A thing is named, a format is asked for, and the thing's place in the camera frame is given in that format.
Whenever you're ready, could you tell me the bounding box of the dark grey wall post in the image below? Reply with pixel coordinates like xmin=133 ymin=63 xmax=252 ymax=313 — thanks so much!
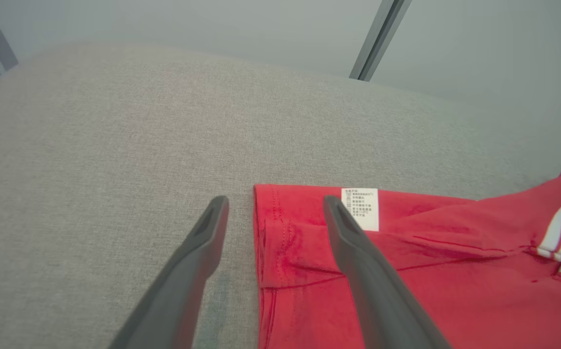
xmin=348 ymin=0 xmax=413 ymax=82

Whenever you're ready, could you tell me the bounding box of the grey fabric sofa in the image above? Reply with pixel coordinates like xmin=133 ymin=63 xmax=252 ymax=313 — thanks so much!
xmin=0 ymin=41 xmax=561 ymax=349

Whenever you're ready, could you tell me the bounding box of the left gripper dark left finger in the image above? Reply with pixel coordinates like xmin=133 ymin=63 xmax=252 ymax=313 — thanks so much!
xmin=109 ymin=195 xmax=230 ymax=349

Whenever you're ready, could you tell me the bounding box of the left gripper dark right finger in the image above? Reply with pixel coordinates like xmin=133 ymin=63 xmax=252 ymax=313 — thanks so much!
xmin=323 ymin=195 xmax=452 ymax=349

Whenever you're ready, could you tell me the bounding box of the red basketball jersey with numbers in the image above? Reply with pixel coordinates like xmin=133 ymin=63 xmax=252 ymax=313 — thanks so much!
xmin=253 ymin=171 xmax=561 ymax=349

